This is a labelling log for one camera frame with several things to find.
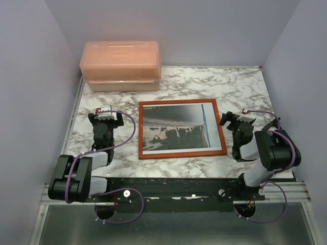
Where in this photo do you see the orange wooden picture frame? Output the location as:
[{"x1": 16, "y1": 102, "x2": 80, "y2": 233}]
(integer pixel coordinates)
[{"x1": 138, "y1": 98, "x2": 228, "y2": 160}]

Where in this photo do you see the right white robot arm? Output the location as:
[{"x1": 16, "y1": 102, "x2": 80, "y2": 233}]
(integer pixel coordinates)
[{"x1": 220, "y1": 110, "x2": 301, "y2": 200}]

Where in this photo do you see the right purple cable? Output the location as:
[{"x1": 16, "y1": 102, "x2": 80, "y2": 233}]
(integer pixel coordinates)
[{"x1": 233, "y1": 110, "x2": 299, "y2": 223}]

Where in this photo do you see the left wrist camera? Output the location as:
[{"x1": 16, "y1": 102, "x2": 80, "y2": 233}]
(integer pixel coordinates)
[{"x1": 95, "y1": 105, "x2": 114, "y2": 120}]

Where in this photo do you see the aluminium extrusion frame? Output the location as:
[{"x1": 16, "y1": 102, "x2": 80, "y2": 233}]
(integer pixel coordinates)
[{"x1": 28, "y1": 67, "x2": 87, "y2": 245}]

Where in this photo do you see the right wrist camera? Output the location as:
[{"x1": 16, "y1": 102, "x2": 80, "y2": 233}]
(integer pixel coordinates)
[{"x1": 237, "y1": 109, "x2": 256, "y2": 124}]

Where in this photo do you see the orange translucent plastic storage box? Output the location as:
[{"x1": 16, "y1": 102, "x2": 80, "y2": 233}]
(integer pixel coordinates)
[{"x1": 80, "y1": 41, "x2": 161, "y2": 92}]

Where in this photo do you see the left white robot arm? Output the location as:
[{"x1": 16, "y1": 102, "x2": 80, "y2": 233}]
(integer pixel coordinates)
[{"x1": 48, "y1": 112, "x2": 124, "y2": 203}]

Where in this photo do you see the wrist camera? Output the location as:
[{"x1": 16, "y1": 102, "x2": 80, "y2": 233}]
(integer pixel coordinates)
[
  {"x1": 237, "y1": 109, "x2": 256, "y2": 124},
  {"x1": 95, "y1": 105, "x2": 114, "y2": 120}
]

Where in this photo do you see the landscape photo print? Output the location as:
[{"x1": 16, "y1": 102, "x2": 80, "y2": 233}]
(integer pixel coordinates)
[{"x1": 142, "y1": 103, "x2": 222, "y2": 153}]

